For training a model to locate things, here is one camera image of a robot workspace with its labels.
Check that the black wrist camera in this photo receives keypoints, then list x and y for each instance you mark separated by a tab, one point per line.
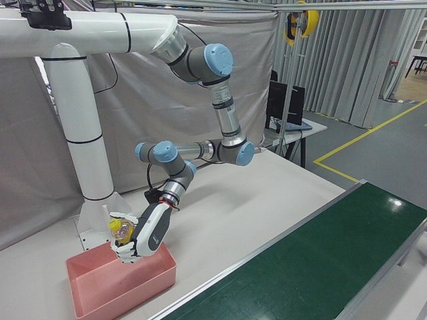
152	196

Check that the UR5e robot arm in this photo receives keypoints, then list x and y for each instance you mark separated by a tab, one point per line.
227	116

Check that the green conveyor belt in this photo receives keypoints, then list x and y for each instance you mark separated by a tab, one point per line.
317	266
267	246

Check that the pink plastic basket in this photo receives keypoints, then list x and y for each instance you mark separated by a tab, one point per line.
100	293

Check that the grey desk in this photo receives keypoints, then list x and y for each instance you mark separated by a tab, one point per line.
317	128

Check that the blue laptop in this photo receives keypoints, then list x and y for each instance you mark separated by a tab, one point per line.
297	126

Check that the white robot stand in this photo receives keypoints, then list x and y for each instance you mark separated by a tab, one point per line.
83	116

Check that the grey pleated curtain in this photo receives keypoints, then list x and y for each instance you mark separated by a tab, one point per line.
350	66

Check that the black distant furniture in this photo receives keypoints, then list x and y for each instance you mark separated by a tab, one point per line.
417	58

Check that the grey cloth backdrop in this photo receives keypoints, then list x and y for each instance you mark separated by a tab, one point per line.
140	110

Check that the black camera on stand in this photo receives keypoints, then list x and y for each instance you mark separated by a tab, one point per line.
46	18

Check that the yellow cap plastic bottle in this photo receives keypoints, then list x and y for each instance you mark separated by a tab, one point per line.
121	231

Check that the robot hand white grey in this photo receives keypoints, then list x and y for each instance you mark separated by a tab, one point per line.
153	230

